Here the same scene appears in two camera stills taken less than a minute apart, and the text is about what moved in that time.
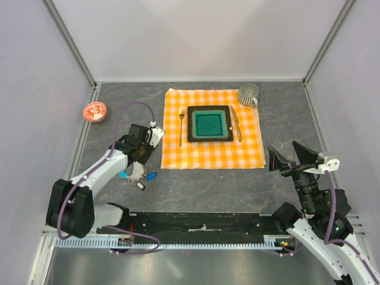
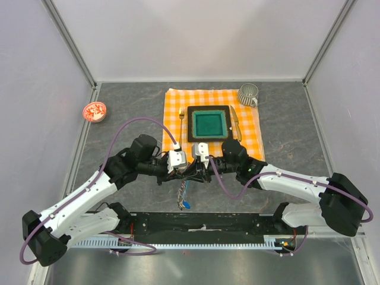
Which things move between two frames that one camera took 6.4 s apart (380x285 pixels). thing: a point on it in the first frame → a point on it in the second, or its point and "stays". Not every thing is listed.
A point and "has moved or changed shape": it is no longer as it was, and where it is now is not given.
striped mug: [247, 94] stays
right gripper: [306, 158] → [199, 173]
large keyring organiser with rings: [139, 173] → [183, 190]
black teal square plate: [209, 123] stays
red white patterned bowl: [94, 111] stays
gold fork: [181, 114] stays
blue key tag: [151, 176] has moved or changed shape
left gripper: [143, 160] → [166, 176]
